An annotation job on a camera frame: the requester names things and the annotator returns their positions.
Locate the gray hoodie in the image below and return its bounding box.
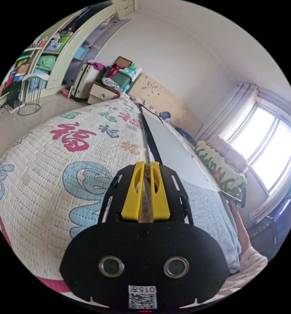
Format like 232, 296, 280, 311
182, 181, 243, 274

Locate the green storage box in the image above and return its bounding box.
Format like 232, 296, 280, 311
102, 64, 139, 87

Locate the white folding board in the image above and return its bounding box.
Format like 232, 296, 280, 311
138, 103, 218, 223

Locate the cream nightstand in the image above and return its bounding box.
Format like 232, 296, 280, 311
87, 82, 122, 105

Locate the window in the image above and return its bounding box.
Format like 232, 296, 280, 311
226, 102, 291, 197

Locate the cream wardrobe with shelves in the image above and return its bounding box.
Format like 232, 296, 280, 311
0, 0, 141, 103

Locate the dark chair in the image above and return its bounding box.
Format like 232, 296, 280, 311
248, 194, 291, 261

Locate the white suitcase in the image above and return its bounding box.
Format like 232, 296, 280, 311
70, 62, 97, 99

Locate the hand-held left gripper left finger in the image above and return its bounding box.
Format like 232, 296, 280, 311
121, 161, 145, 220

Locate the black wire stand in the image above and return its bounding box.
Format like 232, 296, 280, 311
17, 73, 50, 116

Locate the pale pink curtain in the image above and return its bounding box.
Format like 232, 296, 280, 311
195, 83, 259, 148

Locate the bed with printed quilt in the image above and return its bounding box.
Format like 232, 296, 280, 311
0, 73, 246, 295

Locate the dark blue garment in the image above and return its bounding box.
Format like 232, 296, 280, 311
174, 126, 197, 146

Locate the person's right forearm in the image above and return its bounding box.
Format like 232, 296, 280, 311
233, 211, 252, 250

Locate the pink pillow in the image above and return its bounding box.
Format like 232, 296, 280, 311
208, 135, 250, 173

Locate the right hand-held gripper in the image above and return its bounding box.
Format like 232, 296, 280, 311
218, 187, 248, 208

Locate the rolled blanket with green print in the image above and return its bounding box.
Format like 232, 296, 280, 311
195, 140, 248, 197

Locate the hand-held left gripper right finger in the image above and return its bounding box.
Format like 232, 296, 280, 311
150, 162, 170, 220

